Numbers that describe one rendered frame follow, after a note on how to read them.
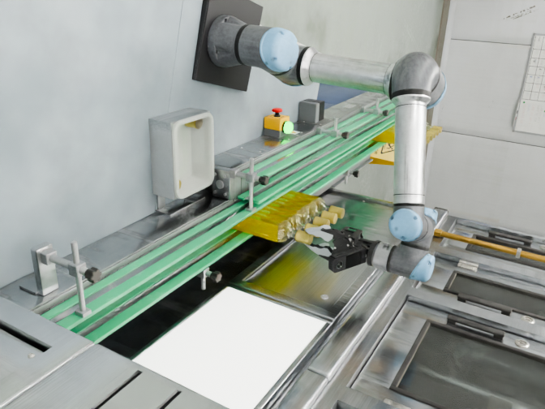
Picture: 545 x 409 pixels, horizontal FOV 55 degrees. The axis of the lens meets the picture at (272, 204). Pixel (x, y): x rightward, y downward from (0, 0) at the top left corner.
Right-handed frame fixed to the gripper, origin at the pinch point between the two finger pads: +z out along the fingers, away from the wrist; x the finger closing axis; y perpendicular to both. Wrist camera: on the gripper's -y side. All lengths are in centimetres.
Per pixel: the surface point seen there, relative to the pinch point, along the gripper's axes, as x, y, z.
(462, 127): -115, 596, 65
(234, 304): -12.2, -24.3, 9.1
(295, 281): -12.8, -4.4, 1.0
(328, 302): -12.7, -8.7, -11.7
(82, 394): 24, -92, -15
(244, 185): 7.8, 7.8, 27.2
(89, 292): 5, -58, 25
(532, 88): -54, 595, -8
